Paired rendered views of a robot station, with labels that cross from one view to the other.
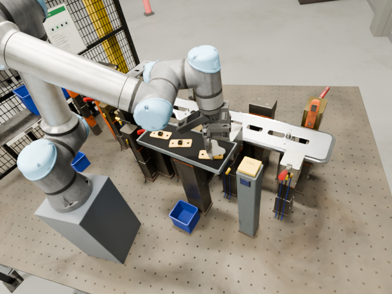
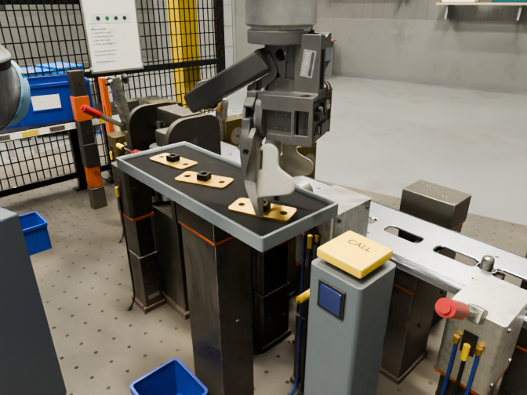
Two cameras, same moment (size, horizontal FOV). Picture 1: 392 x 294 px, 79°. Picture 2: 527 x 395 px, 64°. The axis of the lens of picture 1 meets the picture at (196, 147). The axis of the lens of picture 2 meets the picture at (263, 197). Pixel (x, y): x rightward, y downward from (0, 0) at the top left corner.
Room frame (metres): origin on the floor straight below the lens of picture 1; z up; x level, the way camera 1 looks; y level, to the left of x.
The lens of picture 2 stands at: (0.07, -0.11, 1.41)
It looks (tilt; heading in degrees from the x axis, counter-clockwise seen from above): 25 degrees down; 7
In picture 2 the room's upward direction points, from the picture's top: straight up
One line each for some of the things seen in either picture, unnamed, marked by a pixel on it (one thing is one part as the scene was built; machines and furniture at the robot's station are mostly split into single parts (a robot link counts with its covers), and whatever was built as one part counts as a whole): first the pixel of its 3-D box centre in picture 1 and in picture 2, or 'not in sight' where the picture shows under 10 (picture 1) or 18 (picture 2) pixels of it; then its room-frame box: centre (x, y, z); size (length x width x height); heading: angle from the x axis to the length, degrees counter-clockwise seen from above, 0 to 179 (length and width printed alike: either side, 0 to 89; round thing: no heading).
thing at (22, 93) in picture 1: (47, 90); (41, 99); (1.45, 0.84, 1.10); 0.30 x 0.17 x 0.13; 132
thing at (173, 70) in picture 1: (166, 79); not in sight; (0.56, 0.04, 1.48); 0.11 x 0.11 x 0.08; 74
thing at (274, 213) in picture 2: (210, 153); (262, 206); (0.56, -0.05, 1.17); 0.08 x 0.04 x 0.01; 72
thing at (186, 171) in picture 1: (193, 179); (219, 306); (0.65, 0.04, 0.92); 0.10 x 0.08 x 0.45; 49
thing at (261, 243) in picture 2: (184, 143); (213, 183); (0.65, 0.04, 1.16); 0.37 x 0.14 x 0.02; 49
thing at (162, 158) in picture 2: (160, 133); (172, 158); (0.72, 0.13, 1.17); 0.08 x 0.04 x 0.01; 59
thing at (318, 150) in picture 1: (192, 111); (277, 182); (1.04, -0.02, 1.00); 1.38 x 0.22 x 0.02; 49
